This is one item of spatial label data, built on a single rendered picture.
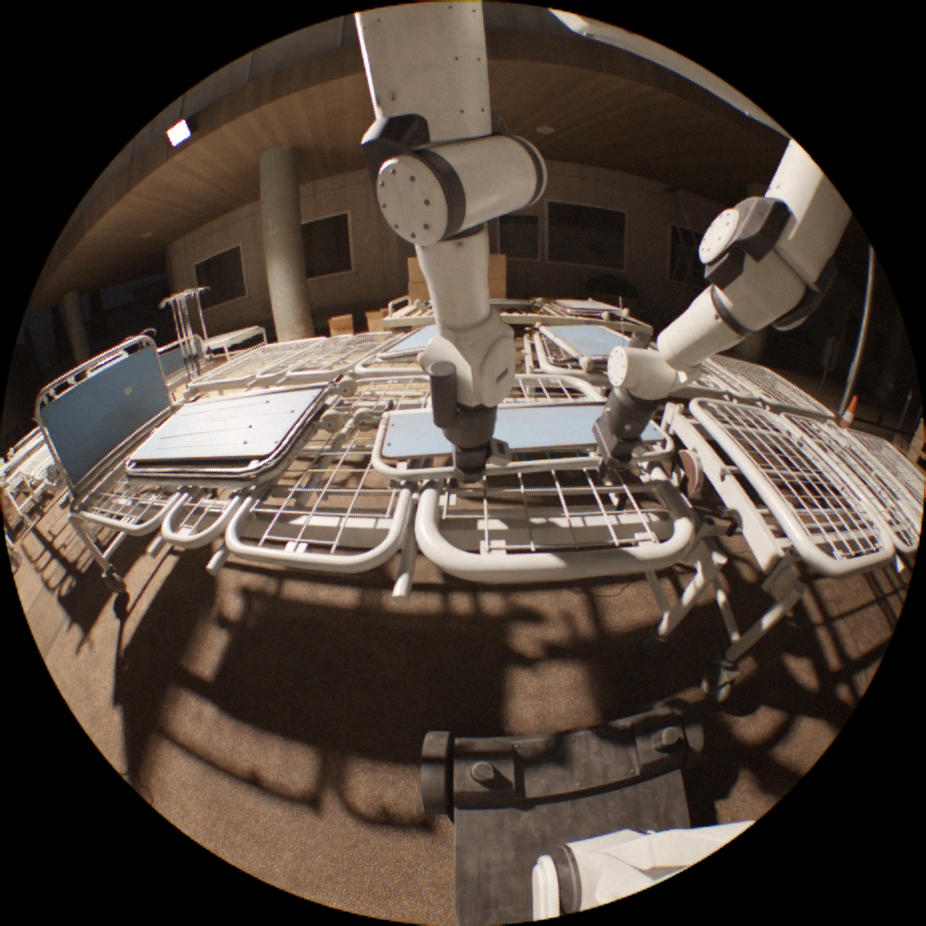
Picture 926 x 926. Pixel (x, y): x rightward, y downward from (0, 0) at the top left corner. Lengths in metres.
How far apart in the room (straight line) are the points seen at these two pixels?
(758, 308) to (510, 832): 0.84
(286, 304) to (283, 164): 2.22
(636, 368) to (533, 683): 0.78
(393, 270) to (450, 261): 6.45
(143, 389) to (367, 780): 1.74
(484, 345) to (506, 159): 0.20
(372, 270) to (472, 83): 6.64
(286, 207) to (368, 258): 2.35
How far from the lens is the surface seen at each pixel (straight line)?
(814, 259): 0.38
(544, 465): 0.66
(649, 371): 0.52
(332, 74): 4.26
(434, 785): 0.69
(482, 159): 0.27
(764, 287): 0.39
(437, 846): 0.90
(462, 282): 0.33
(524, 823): 0.72
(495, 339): 0.37
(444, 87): 0.27
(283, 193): 5.39
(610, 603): 1.11
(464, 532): 0.61
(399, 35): 0.28
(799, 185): 0.40
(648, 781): 0.79
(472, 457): 0.53
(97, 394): 1.67
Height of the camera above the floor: 0.88
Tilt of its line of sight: 34 degrees down
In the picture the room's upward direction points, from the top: 2 degrees counter-clockwise
